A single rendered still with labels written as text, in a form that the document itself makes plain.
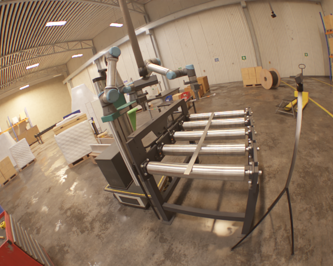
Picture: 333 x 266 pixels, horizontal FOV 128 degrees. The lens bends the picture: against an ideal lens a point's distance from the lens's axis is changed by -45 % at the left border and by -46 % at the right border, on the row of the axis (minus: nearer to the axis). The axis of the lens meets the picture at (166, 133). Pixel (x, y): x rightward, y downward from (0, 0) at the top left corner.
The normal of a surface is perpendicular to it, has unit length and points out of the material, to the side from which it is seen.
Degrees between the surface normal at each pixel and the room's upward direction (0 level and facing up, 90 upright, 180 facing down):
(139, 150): 90
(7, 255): 90
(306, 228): 0
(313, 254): 0
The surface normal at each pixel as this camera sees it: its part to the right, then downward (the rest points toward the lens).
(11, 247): 0.86, -0.04
